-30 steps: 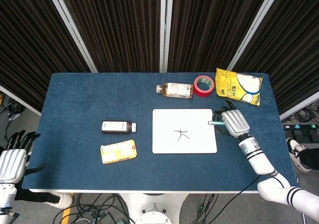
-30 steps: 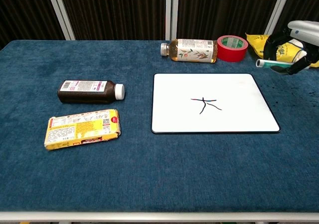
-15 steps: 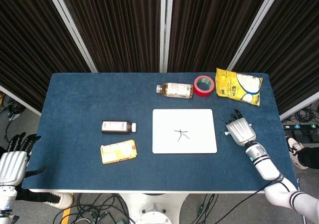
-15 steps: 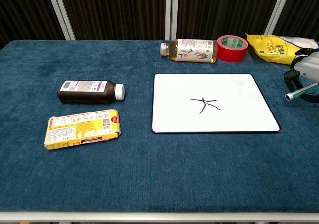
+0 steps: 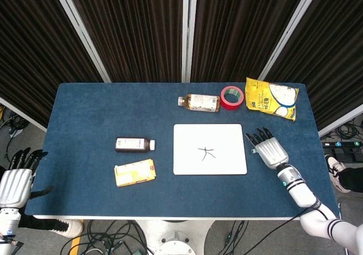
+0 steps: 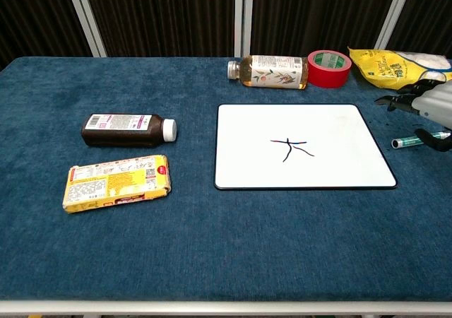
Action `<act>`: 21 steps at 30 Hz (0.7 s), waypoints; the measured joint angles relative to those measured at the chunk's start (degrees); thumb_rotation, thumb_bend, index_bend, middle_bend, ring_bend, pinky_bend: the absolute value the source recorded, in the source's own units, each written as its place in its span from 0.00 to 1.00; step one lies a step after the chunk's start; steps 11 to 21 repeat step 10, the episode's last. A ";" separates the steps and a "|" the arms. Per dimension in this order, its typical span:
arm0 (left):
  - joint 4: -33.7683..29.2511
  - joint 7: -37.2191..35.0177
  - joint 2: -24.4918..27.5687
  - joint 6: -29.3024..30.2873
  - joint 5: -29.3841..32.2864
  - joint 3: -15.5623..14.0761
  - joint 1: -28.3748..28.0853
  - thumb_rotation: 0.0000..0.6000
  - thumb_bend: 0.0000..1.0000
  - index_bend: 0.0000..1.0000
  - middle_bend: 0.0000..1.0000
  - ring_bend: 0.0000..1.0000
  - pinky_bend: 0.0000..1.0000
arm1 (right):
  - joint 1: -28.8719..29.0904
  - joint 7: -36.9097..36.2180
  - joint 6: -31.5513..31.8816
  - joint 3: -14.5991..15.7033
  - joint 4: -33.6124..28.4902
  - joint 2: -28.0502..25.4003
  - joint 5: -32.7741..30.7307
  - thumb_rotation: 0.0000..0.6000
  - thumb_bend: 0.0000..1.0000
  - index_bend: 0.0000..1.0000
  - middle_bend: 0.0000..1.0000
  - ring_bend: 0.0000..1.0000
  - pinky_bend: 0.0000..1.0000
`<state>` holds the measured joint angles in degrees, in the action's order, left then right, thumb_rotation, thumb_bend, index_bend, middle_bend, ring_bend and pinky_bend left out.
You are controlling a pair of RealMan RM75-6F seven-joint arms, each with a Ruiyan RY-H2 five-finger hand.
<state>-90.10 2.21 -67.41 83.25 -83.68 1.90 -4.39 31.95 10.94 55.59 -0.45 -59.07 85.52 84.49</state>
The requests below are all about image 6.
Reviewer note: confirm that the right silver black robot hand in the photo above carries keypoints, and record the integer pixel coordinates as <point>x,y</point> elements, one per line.
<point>436,104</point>

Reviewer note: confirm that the green white marker pen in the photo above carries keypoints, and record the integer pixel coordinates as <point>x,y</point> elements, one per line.
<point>406,142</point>

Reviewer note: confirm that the white drawing board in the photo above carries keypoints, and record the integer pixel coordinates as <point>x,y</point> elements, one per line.
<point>335,162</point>

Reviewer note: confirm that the yellow snack bag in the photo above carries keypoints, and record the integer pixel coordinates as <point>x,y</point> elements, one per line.
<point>385,70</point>

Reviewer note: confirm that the dark ribbed partition panel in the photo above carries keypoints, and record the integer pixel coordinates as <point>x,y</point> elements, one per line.
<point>431,14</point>
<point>318,14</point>
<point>162,17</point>
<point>35,17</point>

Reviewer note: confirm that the red tape roll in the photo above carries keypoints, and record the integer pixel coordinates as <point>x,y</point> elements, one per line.
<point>326,76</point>

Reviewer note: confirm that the amber tea bottle silver cap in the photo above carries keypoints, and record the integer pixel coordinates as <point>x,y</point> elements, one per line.
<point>272,72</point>

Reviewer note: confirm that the blue velvet tablecloth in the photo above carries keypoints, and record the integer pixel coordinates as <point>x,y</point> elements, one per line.
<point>176,244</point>

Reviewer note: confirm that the brown bottle white cap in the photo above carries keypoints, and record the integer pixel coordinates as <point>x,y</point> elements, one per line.
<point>120,134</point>

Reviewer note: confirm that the yellow cardboard food box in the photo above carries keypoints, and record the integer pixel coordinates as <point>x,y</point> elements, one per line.
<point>116,185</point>

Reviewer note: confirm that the aluminium partition post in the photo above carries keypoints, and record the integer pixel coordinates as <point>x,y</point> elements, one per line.
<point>393,14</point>
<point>86,17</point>
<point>244,17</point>

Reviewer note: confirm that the white table frame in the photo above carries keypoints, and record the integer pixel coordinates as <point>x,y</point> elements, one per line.
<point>226,306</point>

